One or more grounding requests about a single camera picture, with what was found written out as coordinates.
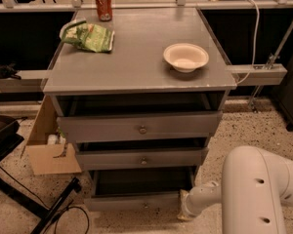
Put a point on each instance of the green chip bag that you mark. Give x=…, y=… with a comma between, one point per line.
x=87, y=36

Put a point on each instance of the cardboard box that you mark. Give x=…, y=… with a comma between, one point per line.
x=48, y=152

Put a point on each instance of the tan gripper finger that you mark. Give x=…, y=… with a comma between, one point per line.
x=187, y=210

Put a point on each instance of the grey middle drawer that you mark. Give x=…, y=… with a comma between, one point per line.
x=140, y=158

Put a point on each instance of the grey drawer cabinet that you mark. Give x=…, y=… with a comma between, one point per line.
x=135, y=79

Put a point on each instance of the dark cabinet at right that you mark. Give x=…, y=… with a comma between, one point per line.
x=291, y=88

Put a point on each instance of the white paper bowl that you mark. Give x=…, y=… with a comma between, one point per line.
x=185, y=57

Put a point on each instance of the grey metal rail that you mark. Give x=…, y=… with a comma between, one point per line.
x=257, y=75

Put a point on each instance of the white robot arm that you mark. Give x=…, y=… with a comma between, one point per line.
x=255, y=185

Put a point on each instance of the red soda can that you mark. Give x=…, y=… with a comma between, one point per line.
x=104, y=10

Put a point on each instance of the grey drawer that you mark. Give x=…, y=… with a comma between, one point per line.
x=140, y=158
x=140, y=126
x=138, y=189

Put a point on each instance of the black chair base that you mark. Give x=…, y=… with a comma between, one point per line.
x=16, y=170

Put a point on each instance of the grey top drawer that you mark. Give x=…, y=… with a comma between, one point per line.
x=140, y=126

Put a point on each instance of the grey bottom drawer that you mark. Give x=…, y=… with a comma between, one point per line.
x=138, y=189

